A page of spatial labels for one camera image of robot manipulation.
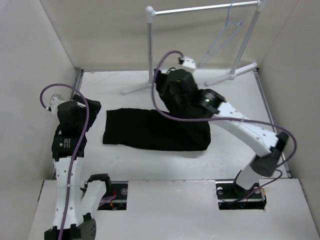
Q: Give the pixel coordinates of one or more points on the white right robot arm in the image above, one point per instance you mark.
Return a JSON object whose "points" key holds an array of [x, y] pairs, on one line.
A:
{"points": [[267, 145]]}

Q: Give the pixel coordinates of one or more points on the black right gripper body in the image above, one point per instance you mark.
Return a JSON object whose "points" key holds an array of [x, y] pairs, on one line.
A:
{"points": [[167, 92]]}

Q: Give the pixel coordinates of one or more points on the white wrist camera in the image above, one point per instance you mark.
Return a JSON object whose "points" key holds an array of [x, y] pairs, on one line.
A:
{"points": [[187, 63], [55, 101]]}

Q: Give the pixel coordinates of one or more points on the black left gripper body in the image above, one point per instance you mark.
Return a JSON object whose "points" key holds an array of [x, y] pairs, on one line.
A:
{"points": [[93, 110]]}

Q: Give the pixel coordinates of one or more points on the black trousers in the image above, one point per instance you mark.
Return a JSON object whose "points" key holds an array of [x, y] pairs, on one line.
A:
{"points": [[148, 130]]}

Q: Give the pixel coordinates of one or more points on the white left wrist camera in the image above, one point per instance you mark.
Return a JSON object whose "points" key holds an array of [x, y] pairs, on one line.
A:
{"points": [[55, 101]]}

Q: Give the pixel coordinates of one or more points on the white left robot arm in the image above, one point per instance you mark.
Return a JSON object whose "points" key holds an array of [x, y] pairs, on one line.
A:
{"points": [[76, 202]]}

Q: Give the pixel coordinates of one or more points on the white clothes rack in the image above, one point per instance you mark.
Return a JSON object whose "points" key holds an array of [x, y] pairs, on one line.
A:
{"points": [[192, 31]]}

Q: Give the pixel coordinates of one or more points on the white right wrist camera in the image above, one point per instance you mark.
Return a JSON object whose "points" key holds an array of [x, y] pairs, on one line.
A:
{"points": [[187, 63]]}

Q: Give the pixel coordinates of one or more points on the translucent blue clothes hanger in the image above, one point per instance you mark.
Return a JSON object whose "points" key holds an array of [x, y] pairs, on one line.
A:
{"points": [[226, 34]]}

